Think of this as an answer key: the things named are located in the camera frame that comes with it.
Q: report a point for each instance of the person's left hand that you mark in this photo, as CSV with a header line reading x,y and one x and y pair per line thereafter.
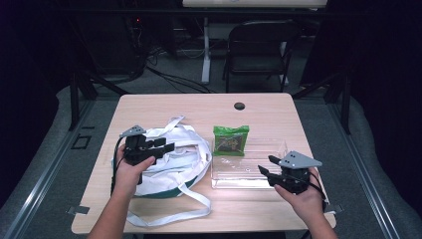
x,y
127,177

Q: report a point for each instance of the metal floor rail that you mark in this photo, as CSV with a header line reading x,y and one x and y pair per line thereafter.
x,y
365,179
43,179

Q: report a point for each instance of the black folding chair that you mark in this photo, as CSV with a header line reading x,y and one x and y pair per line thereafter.
x,y
258,49

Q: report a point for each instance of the black metal stand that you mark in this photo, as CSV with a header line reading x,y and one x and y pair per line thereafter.
x,y
345,99
74,99

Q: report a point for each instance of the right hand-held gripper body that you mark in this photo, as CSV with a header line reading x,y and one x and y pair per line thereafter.
x,y
293,176

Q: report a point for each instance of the white background desk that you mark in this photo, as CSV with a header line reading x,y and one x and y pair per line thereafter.
x,y
206,49

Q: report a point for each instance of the green snack packet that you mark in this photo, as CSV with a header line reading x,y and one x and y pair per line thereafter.
x,y
230,141

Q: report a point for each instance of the grey metal table bracket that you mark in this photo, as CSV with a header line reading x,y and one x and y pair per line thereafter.
x,y
335,208
78,210

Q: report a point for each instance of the person's right hand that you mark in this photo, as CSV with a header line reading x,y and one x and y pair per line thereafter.
x,y
303,200

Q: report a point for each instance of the white tote bag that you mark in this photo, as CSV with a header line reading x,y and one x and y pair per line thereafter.
x,y
179,166

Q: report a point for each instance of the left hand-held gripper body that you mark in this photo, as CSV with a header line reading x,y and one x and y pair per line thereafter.
x,y
136,149

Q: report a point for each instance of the clear plastic box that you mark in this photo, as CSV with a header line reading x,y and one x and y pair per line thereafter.
x,y
242,176

